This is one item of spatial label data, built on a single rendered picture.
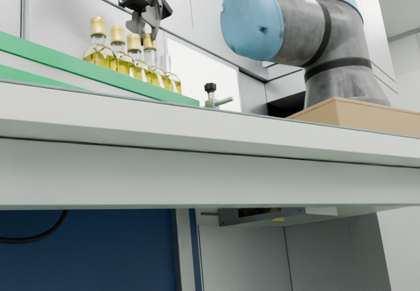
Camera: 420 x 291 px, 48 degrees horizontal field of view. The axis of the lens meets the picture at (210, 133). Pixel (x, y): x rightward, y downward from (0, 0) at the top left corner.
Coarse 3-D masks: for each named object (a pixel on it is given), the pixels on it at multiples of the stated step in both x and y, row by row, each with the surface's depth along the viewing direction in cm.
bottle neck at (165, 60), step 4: (164, 56) 127; (168, 56) 127; (160, 60) 127; (164, 60) 126; (168, 60) 127; (160, 64) 128; (164, 64) 126; (168, 64) 126; (164, 68) 126; (168, 68) 126
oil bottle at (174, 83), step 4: (164, 72) 124; (168, 72) 124; (172, 72) 126; (168, 76) 123; (172, 76) 124; (176, 76) 126; (168, 80) 122; (172, 80) 124; (176, 80) 125; (168, 84) 122; (172, 84) 123; (176, 84) 124; (180, 84) 126; (168, 88) 122; (172, 88) 123; (176, 88) 124; (180, 88) 125; (180, 92) 125
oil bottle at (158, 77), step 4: (152, 68) 119; (156, 68) 120; (160, 68) 121; (152, 72) 118; (156, 72) 119; (160, 72) 120; (152, 76) 118; (156, 76) 119; (160, 76) 120; (164, 76) 121; (152, 80) 117; (156, 80) 118; (160, 80) 119; (164, 80) 121; (156, 84) 118; (160, 84) 119; (164, 84) 120; (164, 88) 120
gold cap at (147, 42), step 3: (147, 33) 123; (150, 33) 123; (144, 36) 123; (147, 36) 123; (150, 36) 123; (144, 39) 123; (147, 39) 123; (150, 39) 123; (144, 42) 123; (147, 42) 122; (150, 42) 122; (153, 42) 123; (144, 45) 123; (147, 45) 122; (150, 45) 122; (153, 45) 123; (144, 48) 122; (156, 48) 123; (156, 51) 124
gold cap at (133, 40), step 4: (128, 36) 118; (132, 36) 118; (136, 36) 118; (128, 40) 118; (132, 40) 118; (136, 40) 118; (140, 40) 119; (128, 44) 118; (132, 44) 117; (136, 44) 117; (140, 44) 119; (128, 48) 118; (132, 48) 117; (136, 48) 117; (140, 48) 118; (128, 52) 119
